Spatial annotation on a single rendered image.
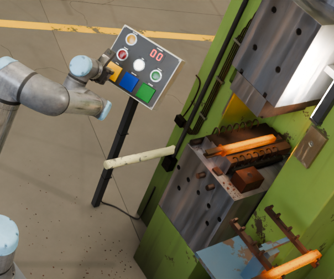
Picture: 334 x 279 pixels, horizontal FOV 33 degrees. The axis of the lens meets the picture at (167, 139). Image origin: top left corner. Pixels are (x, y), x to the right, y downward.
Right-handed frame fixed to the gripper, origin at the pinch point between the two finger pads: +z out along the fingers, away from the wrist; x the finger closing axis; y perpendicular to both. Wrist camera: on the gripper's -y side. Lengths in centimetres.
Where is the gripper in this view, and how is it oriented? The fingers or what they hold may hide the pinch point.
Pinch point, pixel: (111, 70)
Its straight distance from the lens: 279.7
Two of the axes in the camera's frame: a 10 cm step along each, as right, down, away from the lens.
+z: 2.5, -0.1, 9.7
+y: -5.2, 8.4, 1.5
